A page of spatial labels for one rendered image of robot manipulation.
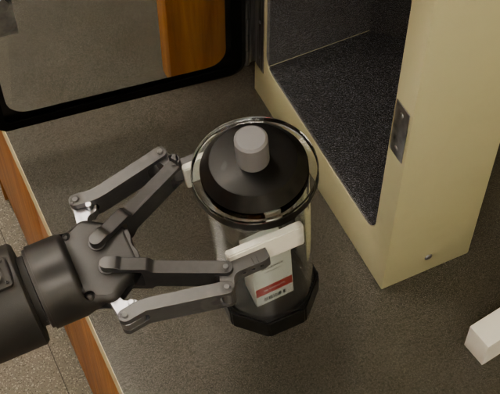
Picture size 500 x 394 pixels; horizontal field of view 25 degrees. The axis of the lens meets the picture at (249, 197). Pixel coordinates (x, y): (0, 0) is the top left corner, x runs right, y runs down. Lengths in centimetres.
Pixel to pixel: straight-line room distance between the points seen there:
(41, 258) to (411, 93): 34
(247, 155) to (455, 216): 35
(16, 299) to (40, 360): 136
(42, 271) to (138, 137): 45
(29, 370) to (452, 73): 146
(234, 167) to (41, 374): 139
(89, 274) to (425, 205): 36
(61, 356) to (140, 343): 108
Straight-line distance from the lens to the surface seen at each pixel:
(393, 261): 121
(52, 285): 95
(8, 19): 119
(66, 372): 228
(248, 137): 92
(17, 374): 229
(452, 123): 106
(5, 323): 94
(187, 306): 95
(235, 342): 121
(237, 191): 93
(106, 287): 96
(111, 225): 98
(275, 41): 131
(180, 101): 140
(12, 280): 94
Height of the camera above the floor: 201
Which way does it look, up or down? 55 degrees down
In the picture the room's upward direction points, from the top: straight up
